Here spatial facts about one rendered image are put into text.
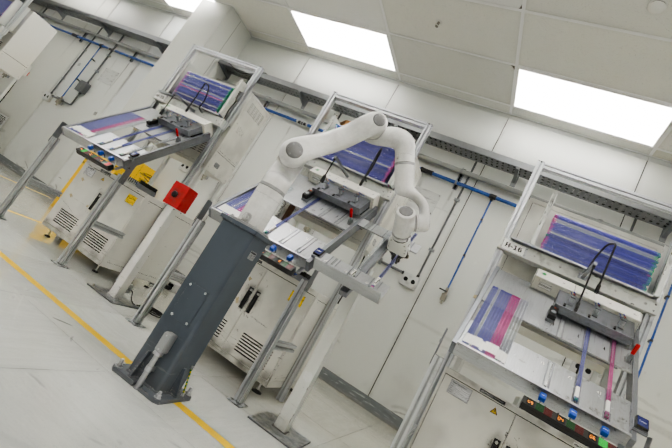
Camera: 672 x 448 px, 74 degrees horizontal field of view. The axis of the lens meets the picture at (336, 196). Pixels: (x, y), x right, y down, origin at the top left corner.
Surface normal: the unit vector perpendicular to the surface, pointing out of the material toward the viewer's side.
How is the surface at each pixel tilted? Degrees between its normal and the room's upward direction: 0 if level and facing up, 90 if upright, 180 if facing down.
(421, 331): 90
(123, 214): 90
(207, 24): 90
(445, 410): 90
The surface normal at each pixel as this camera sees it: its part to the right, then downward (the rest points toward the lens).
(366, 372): -0.28, -0.38
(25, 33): 0.83, 0.37
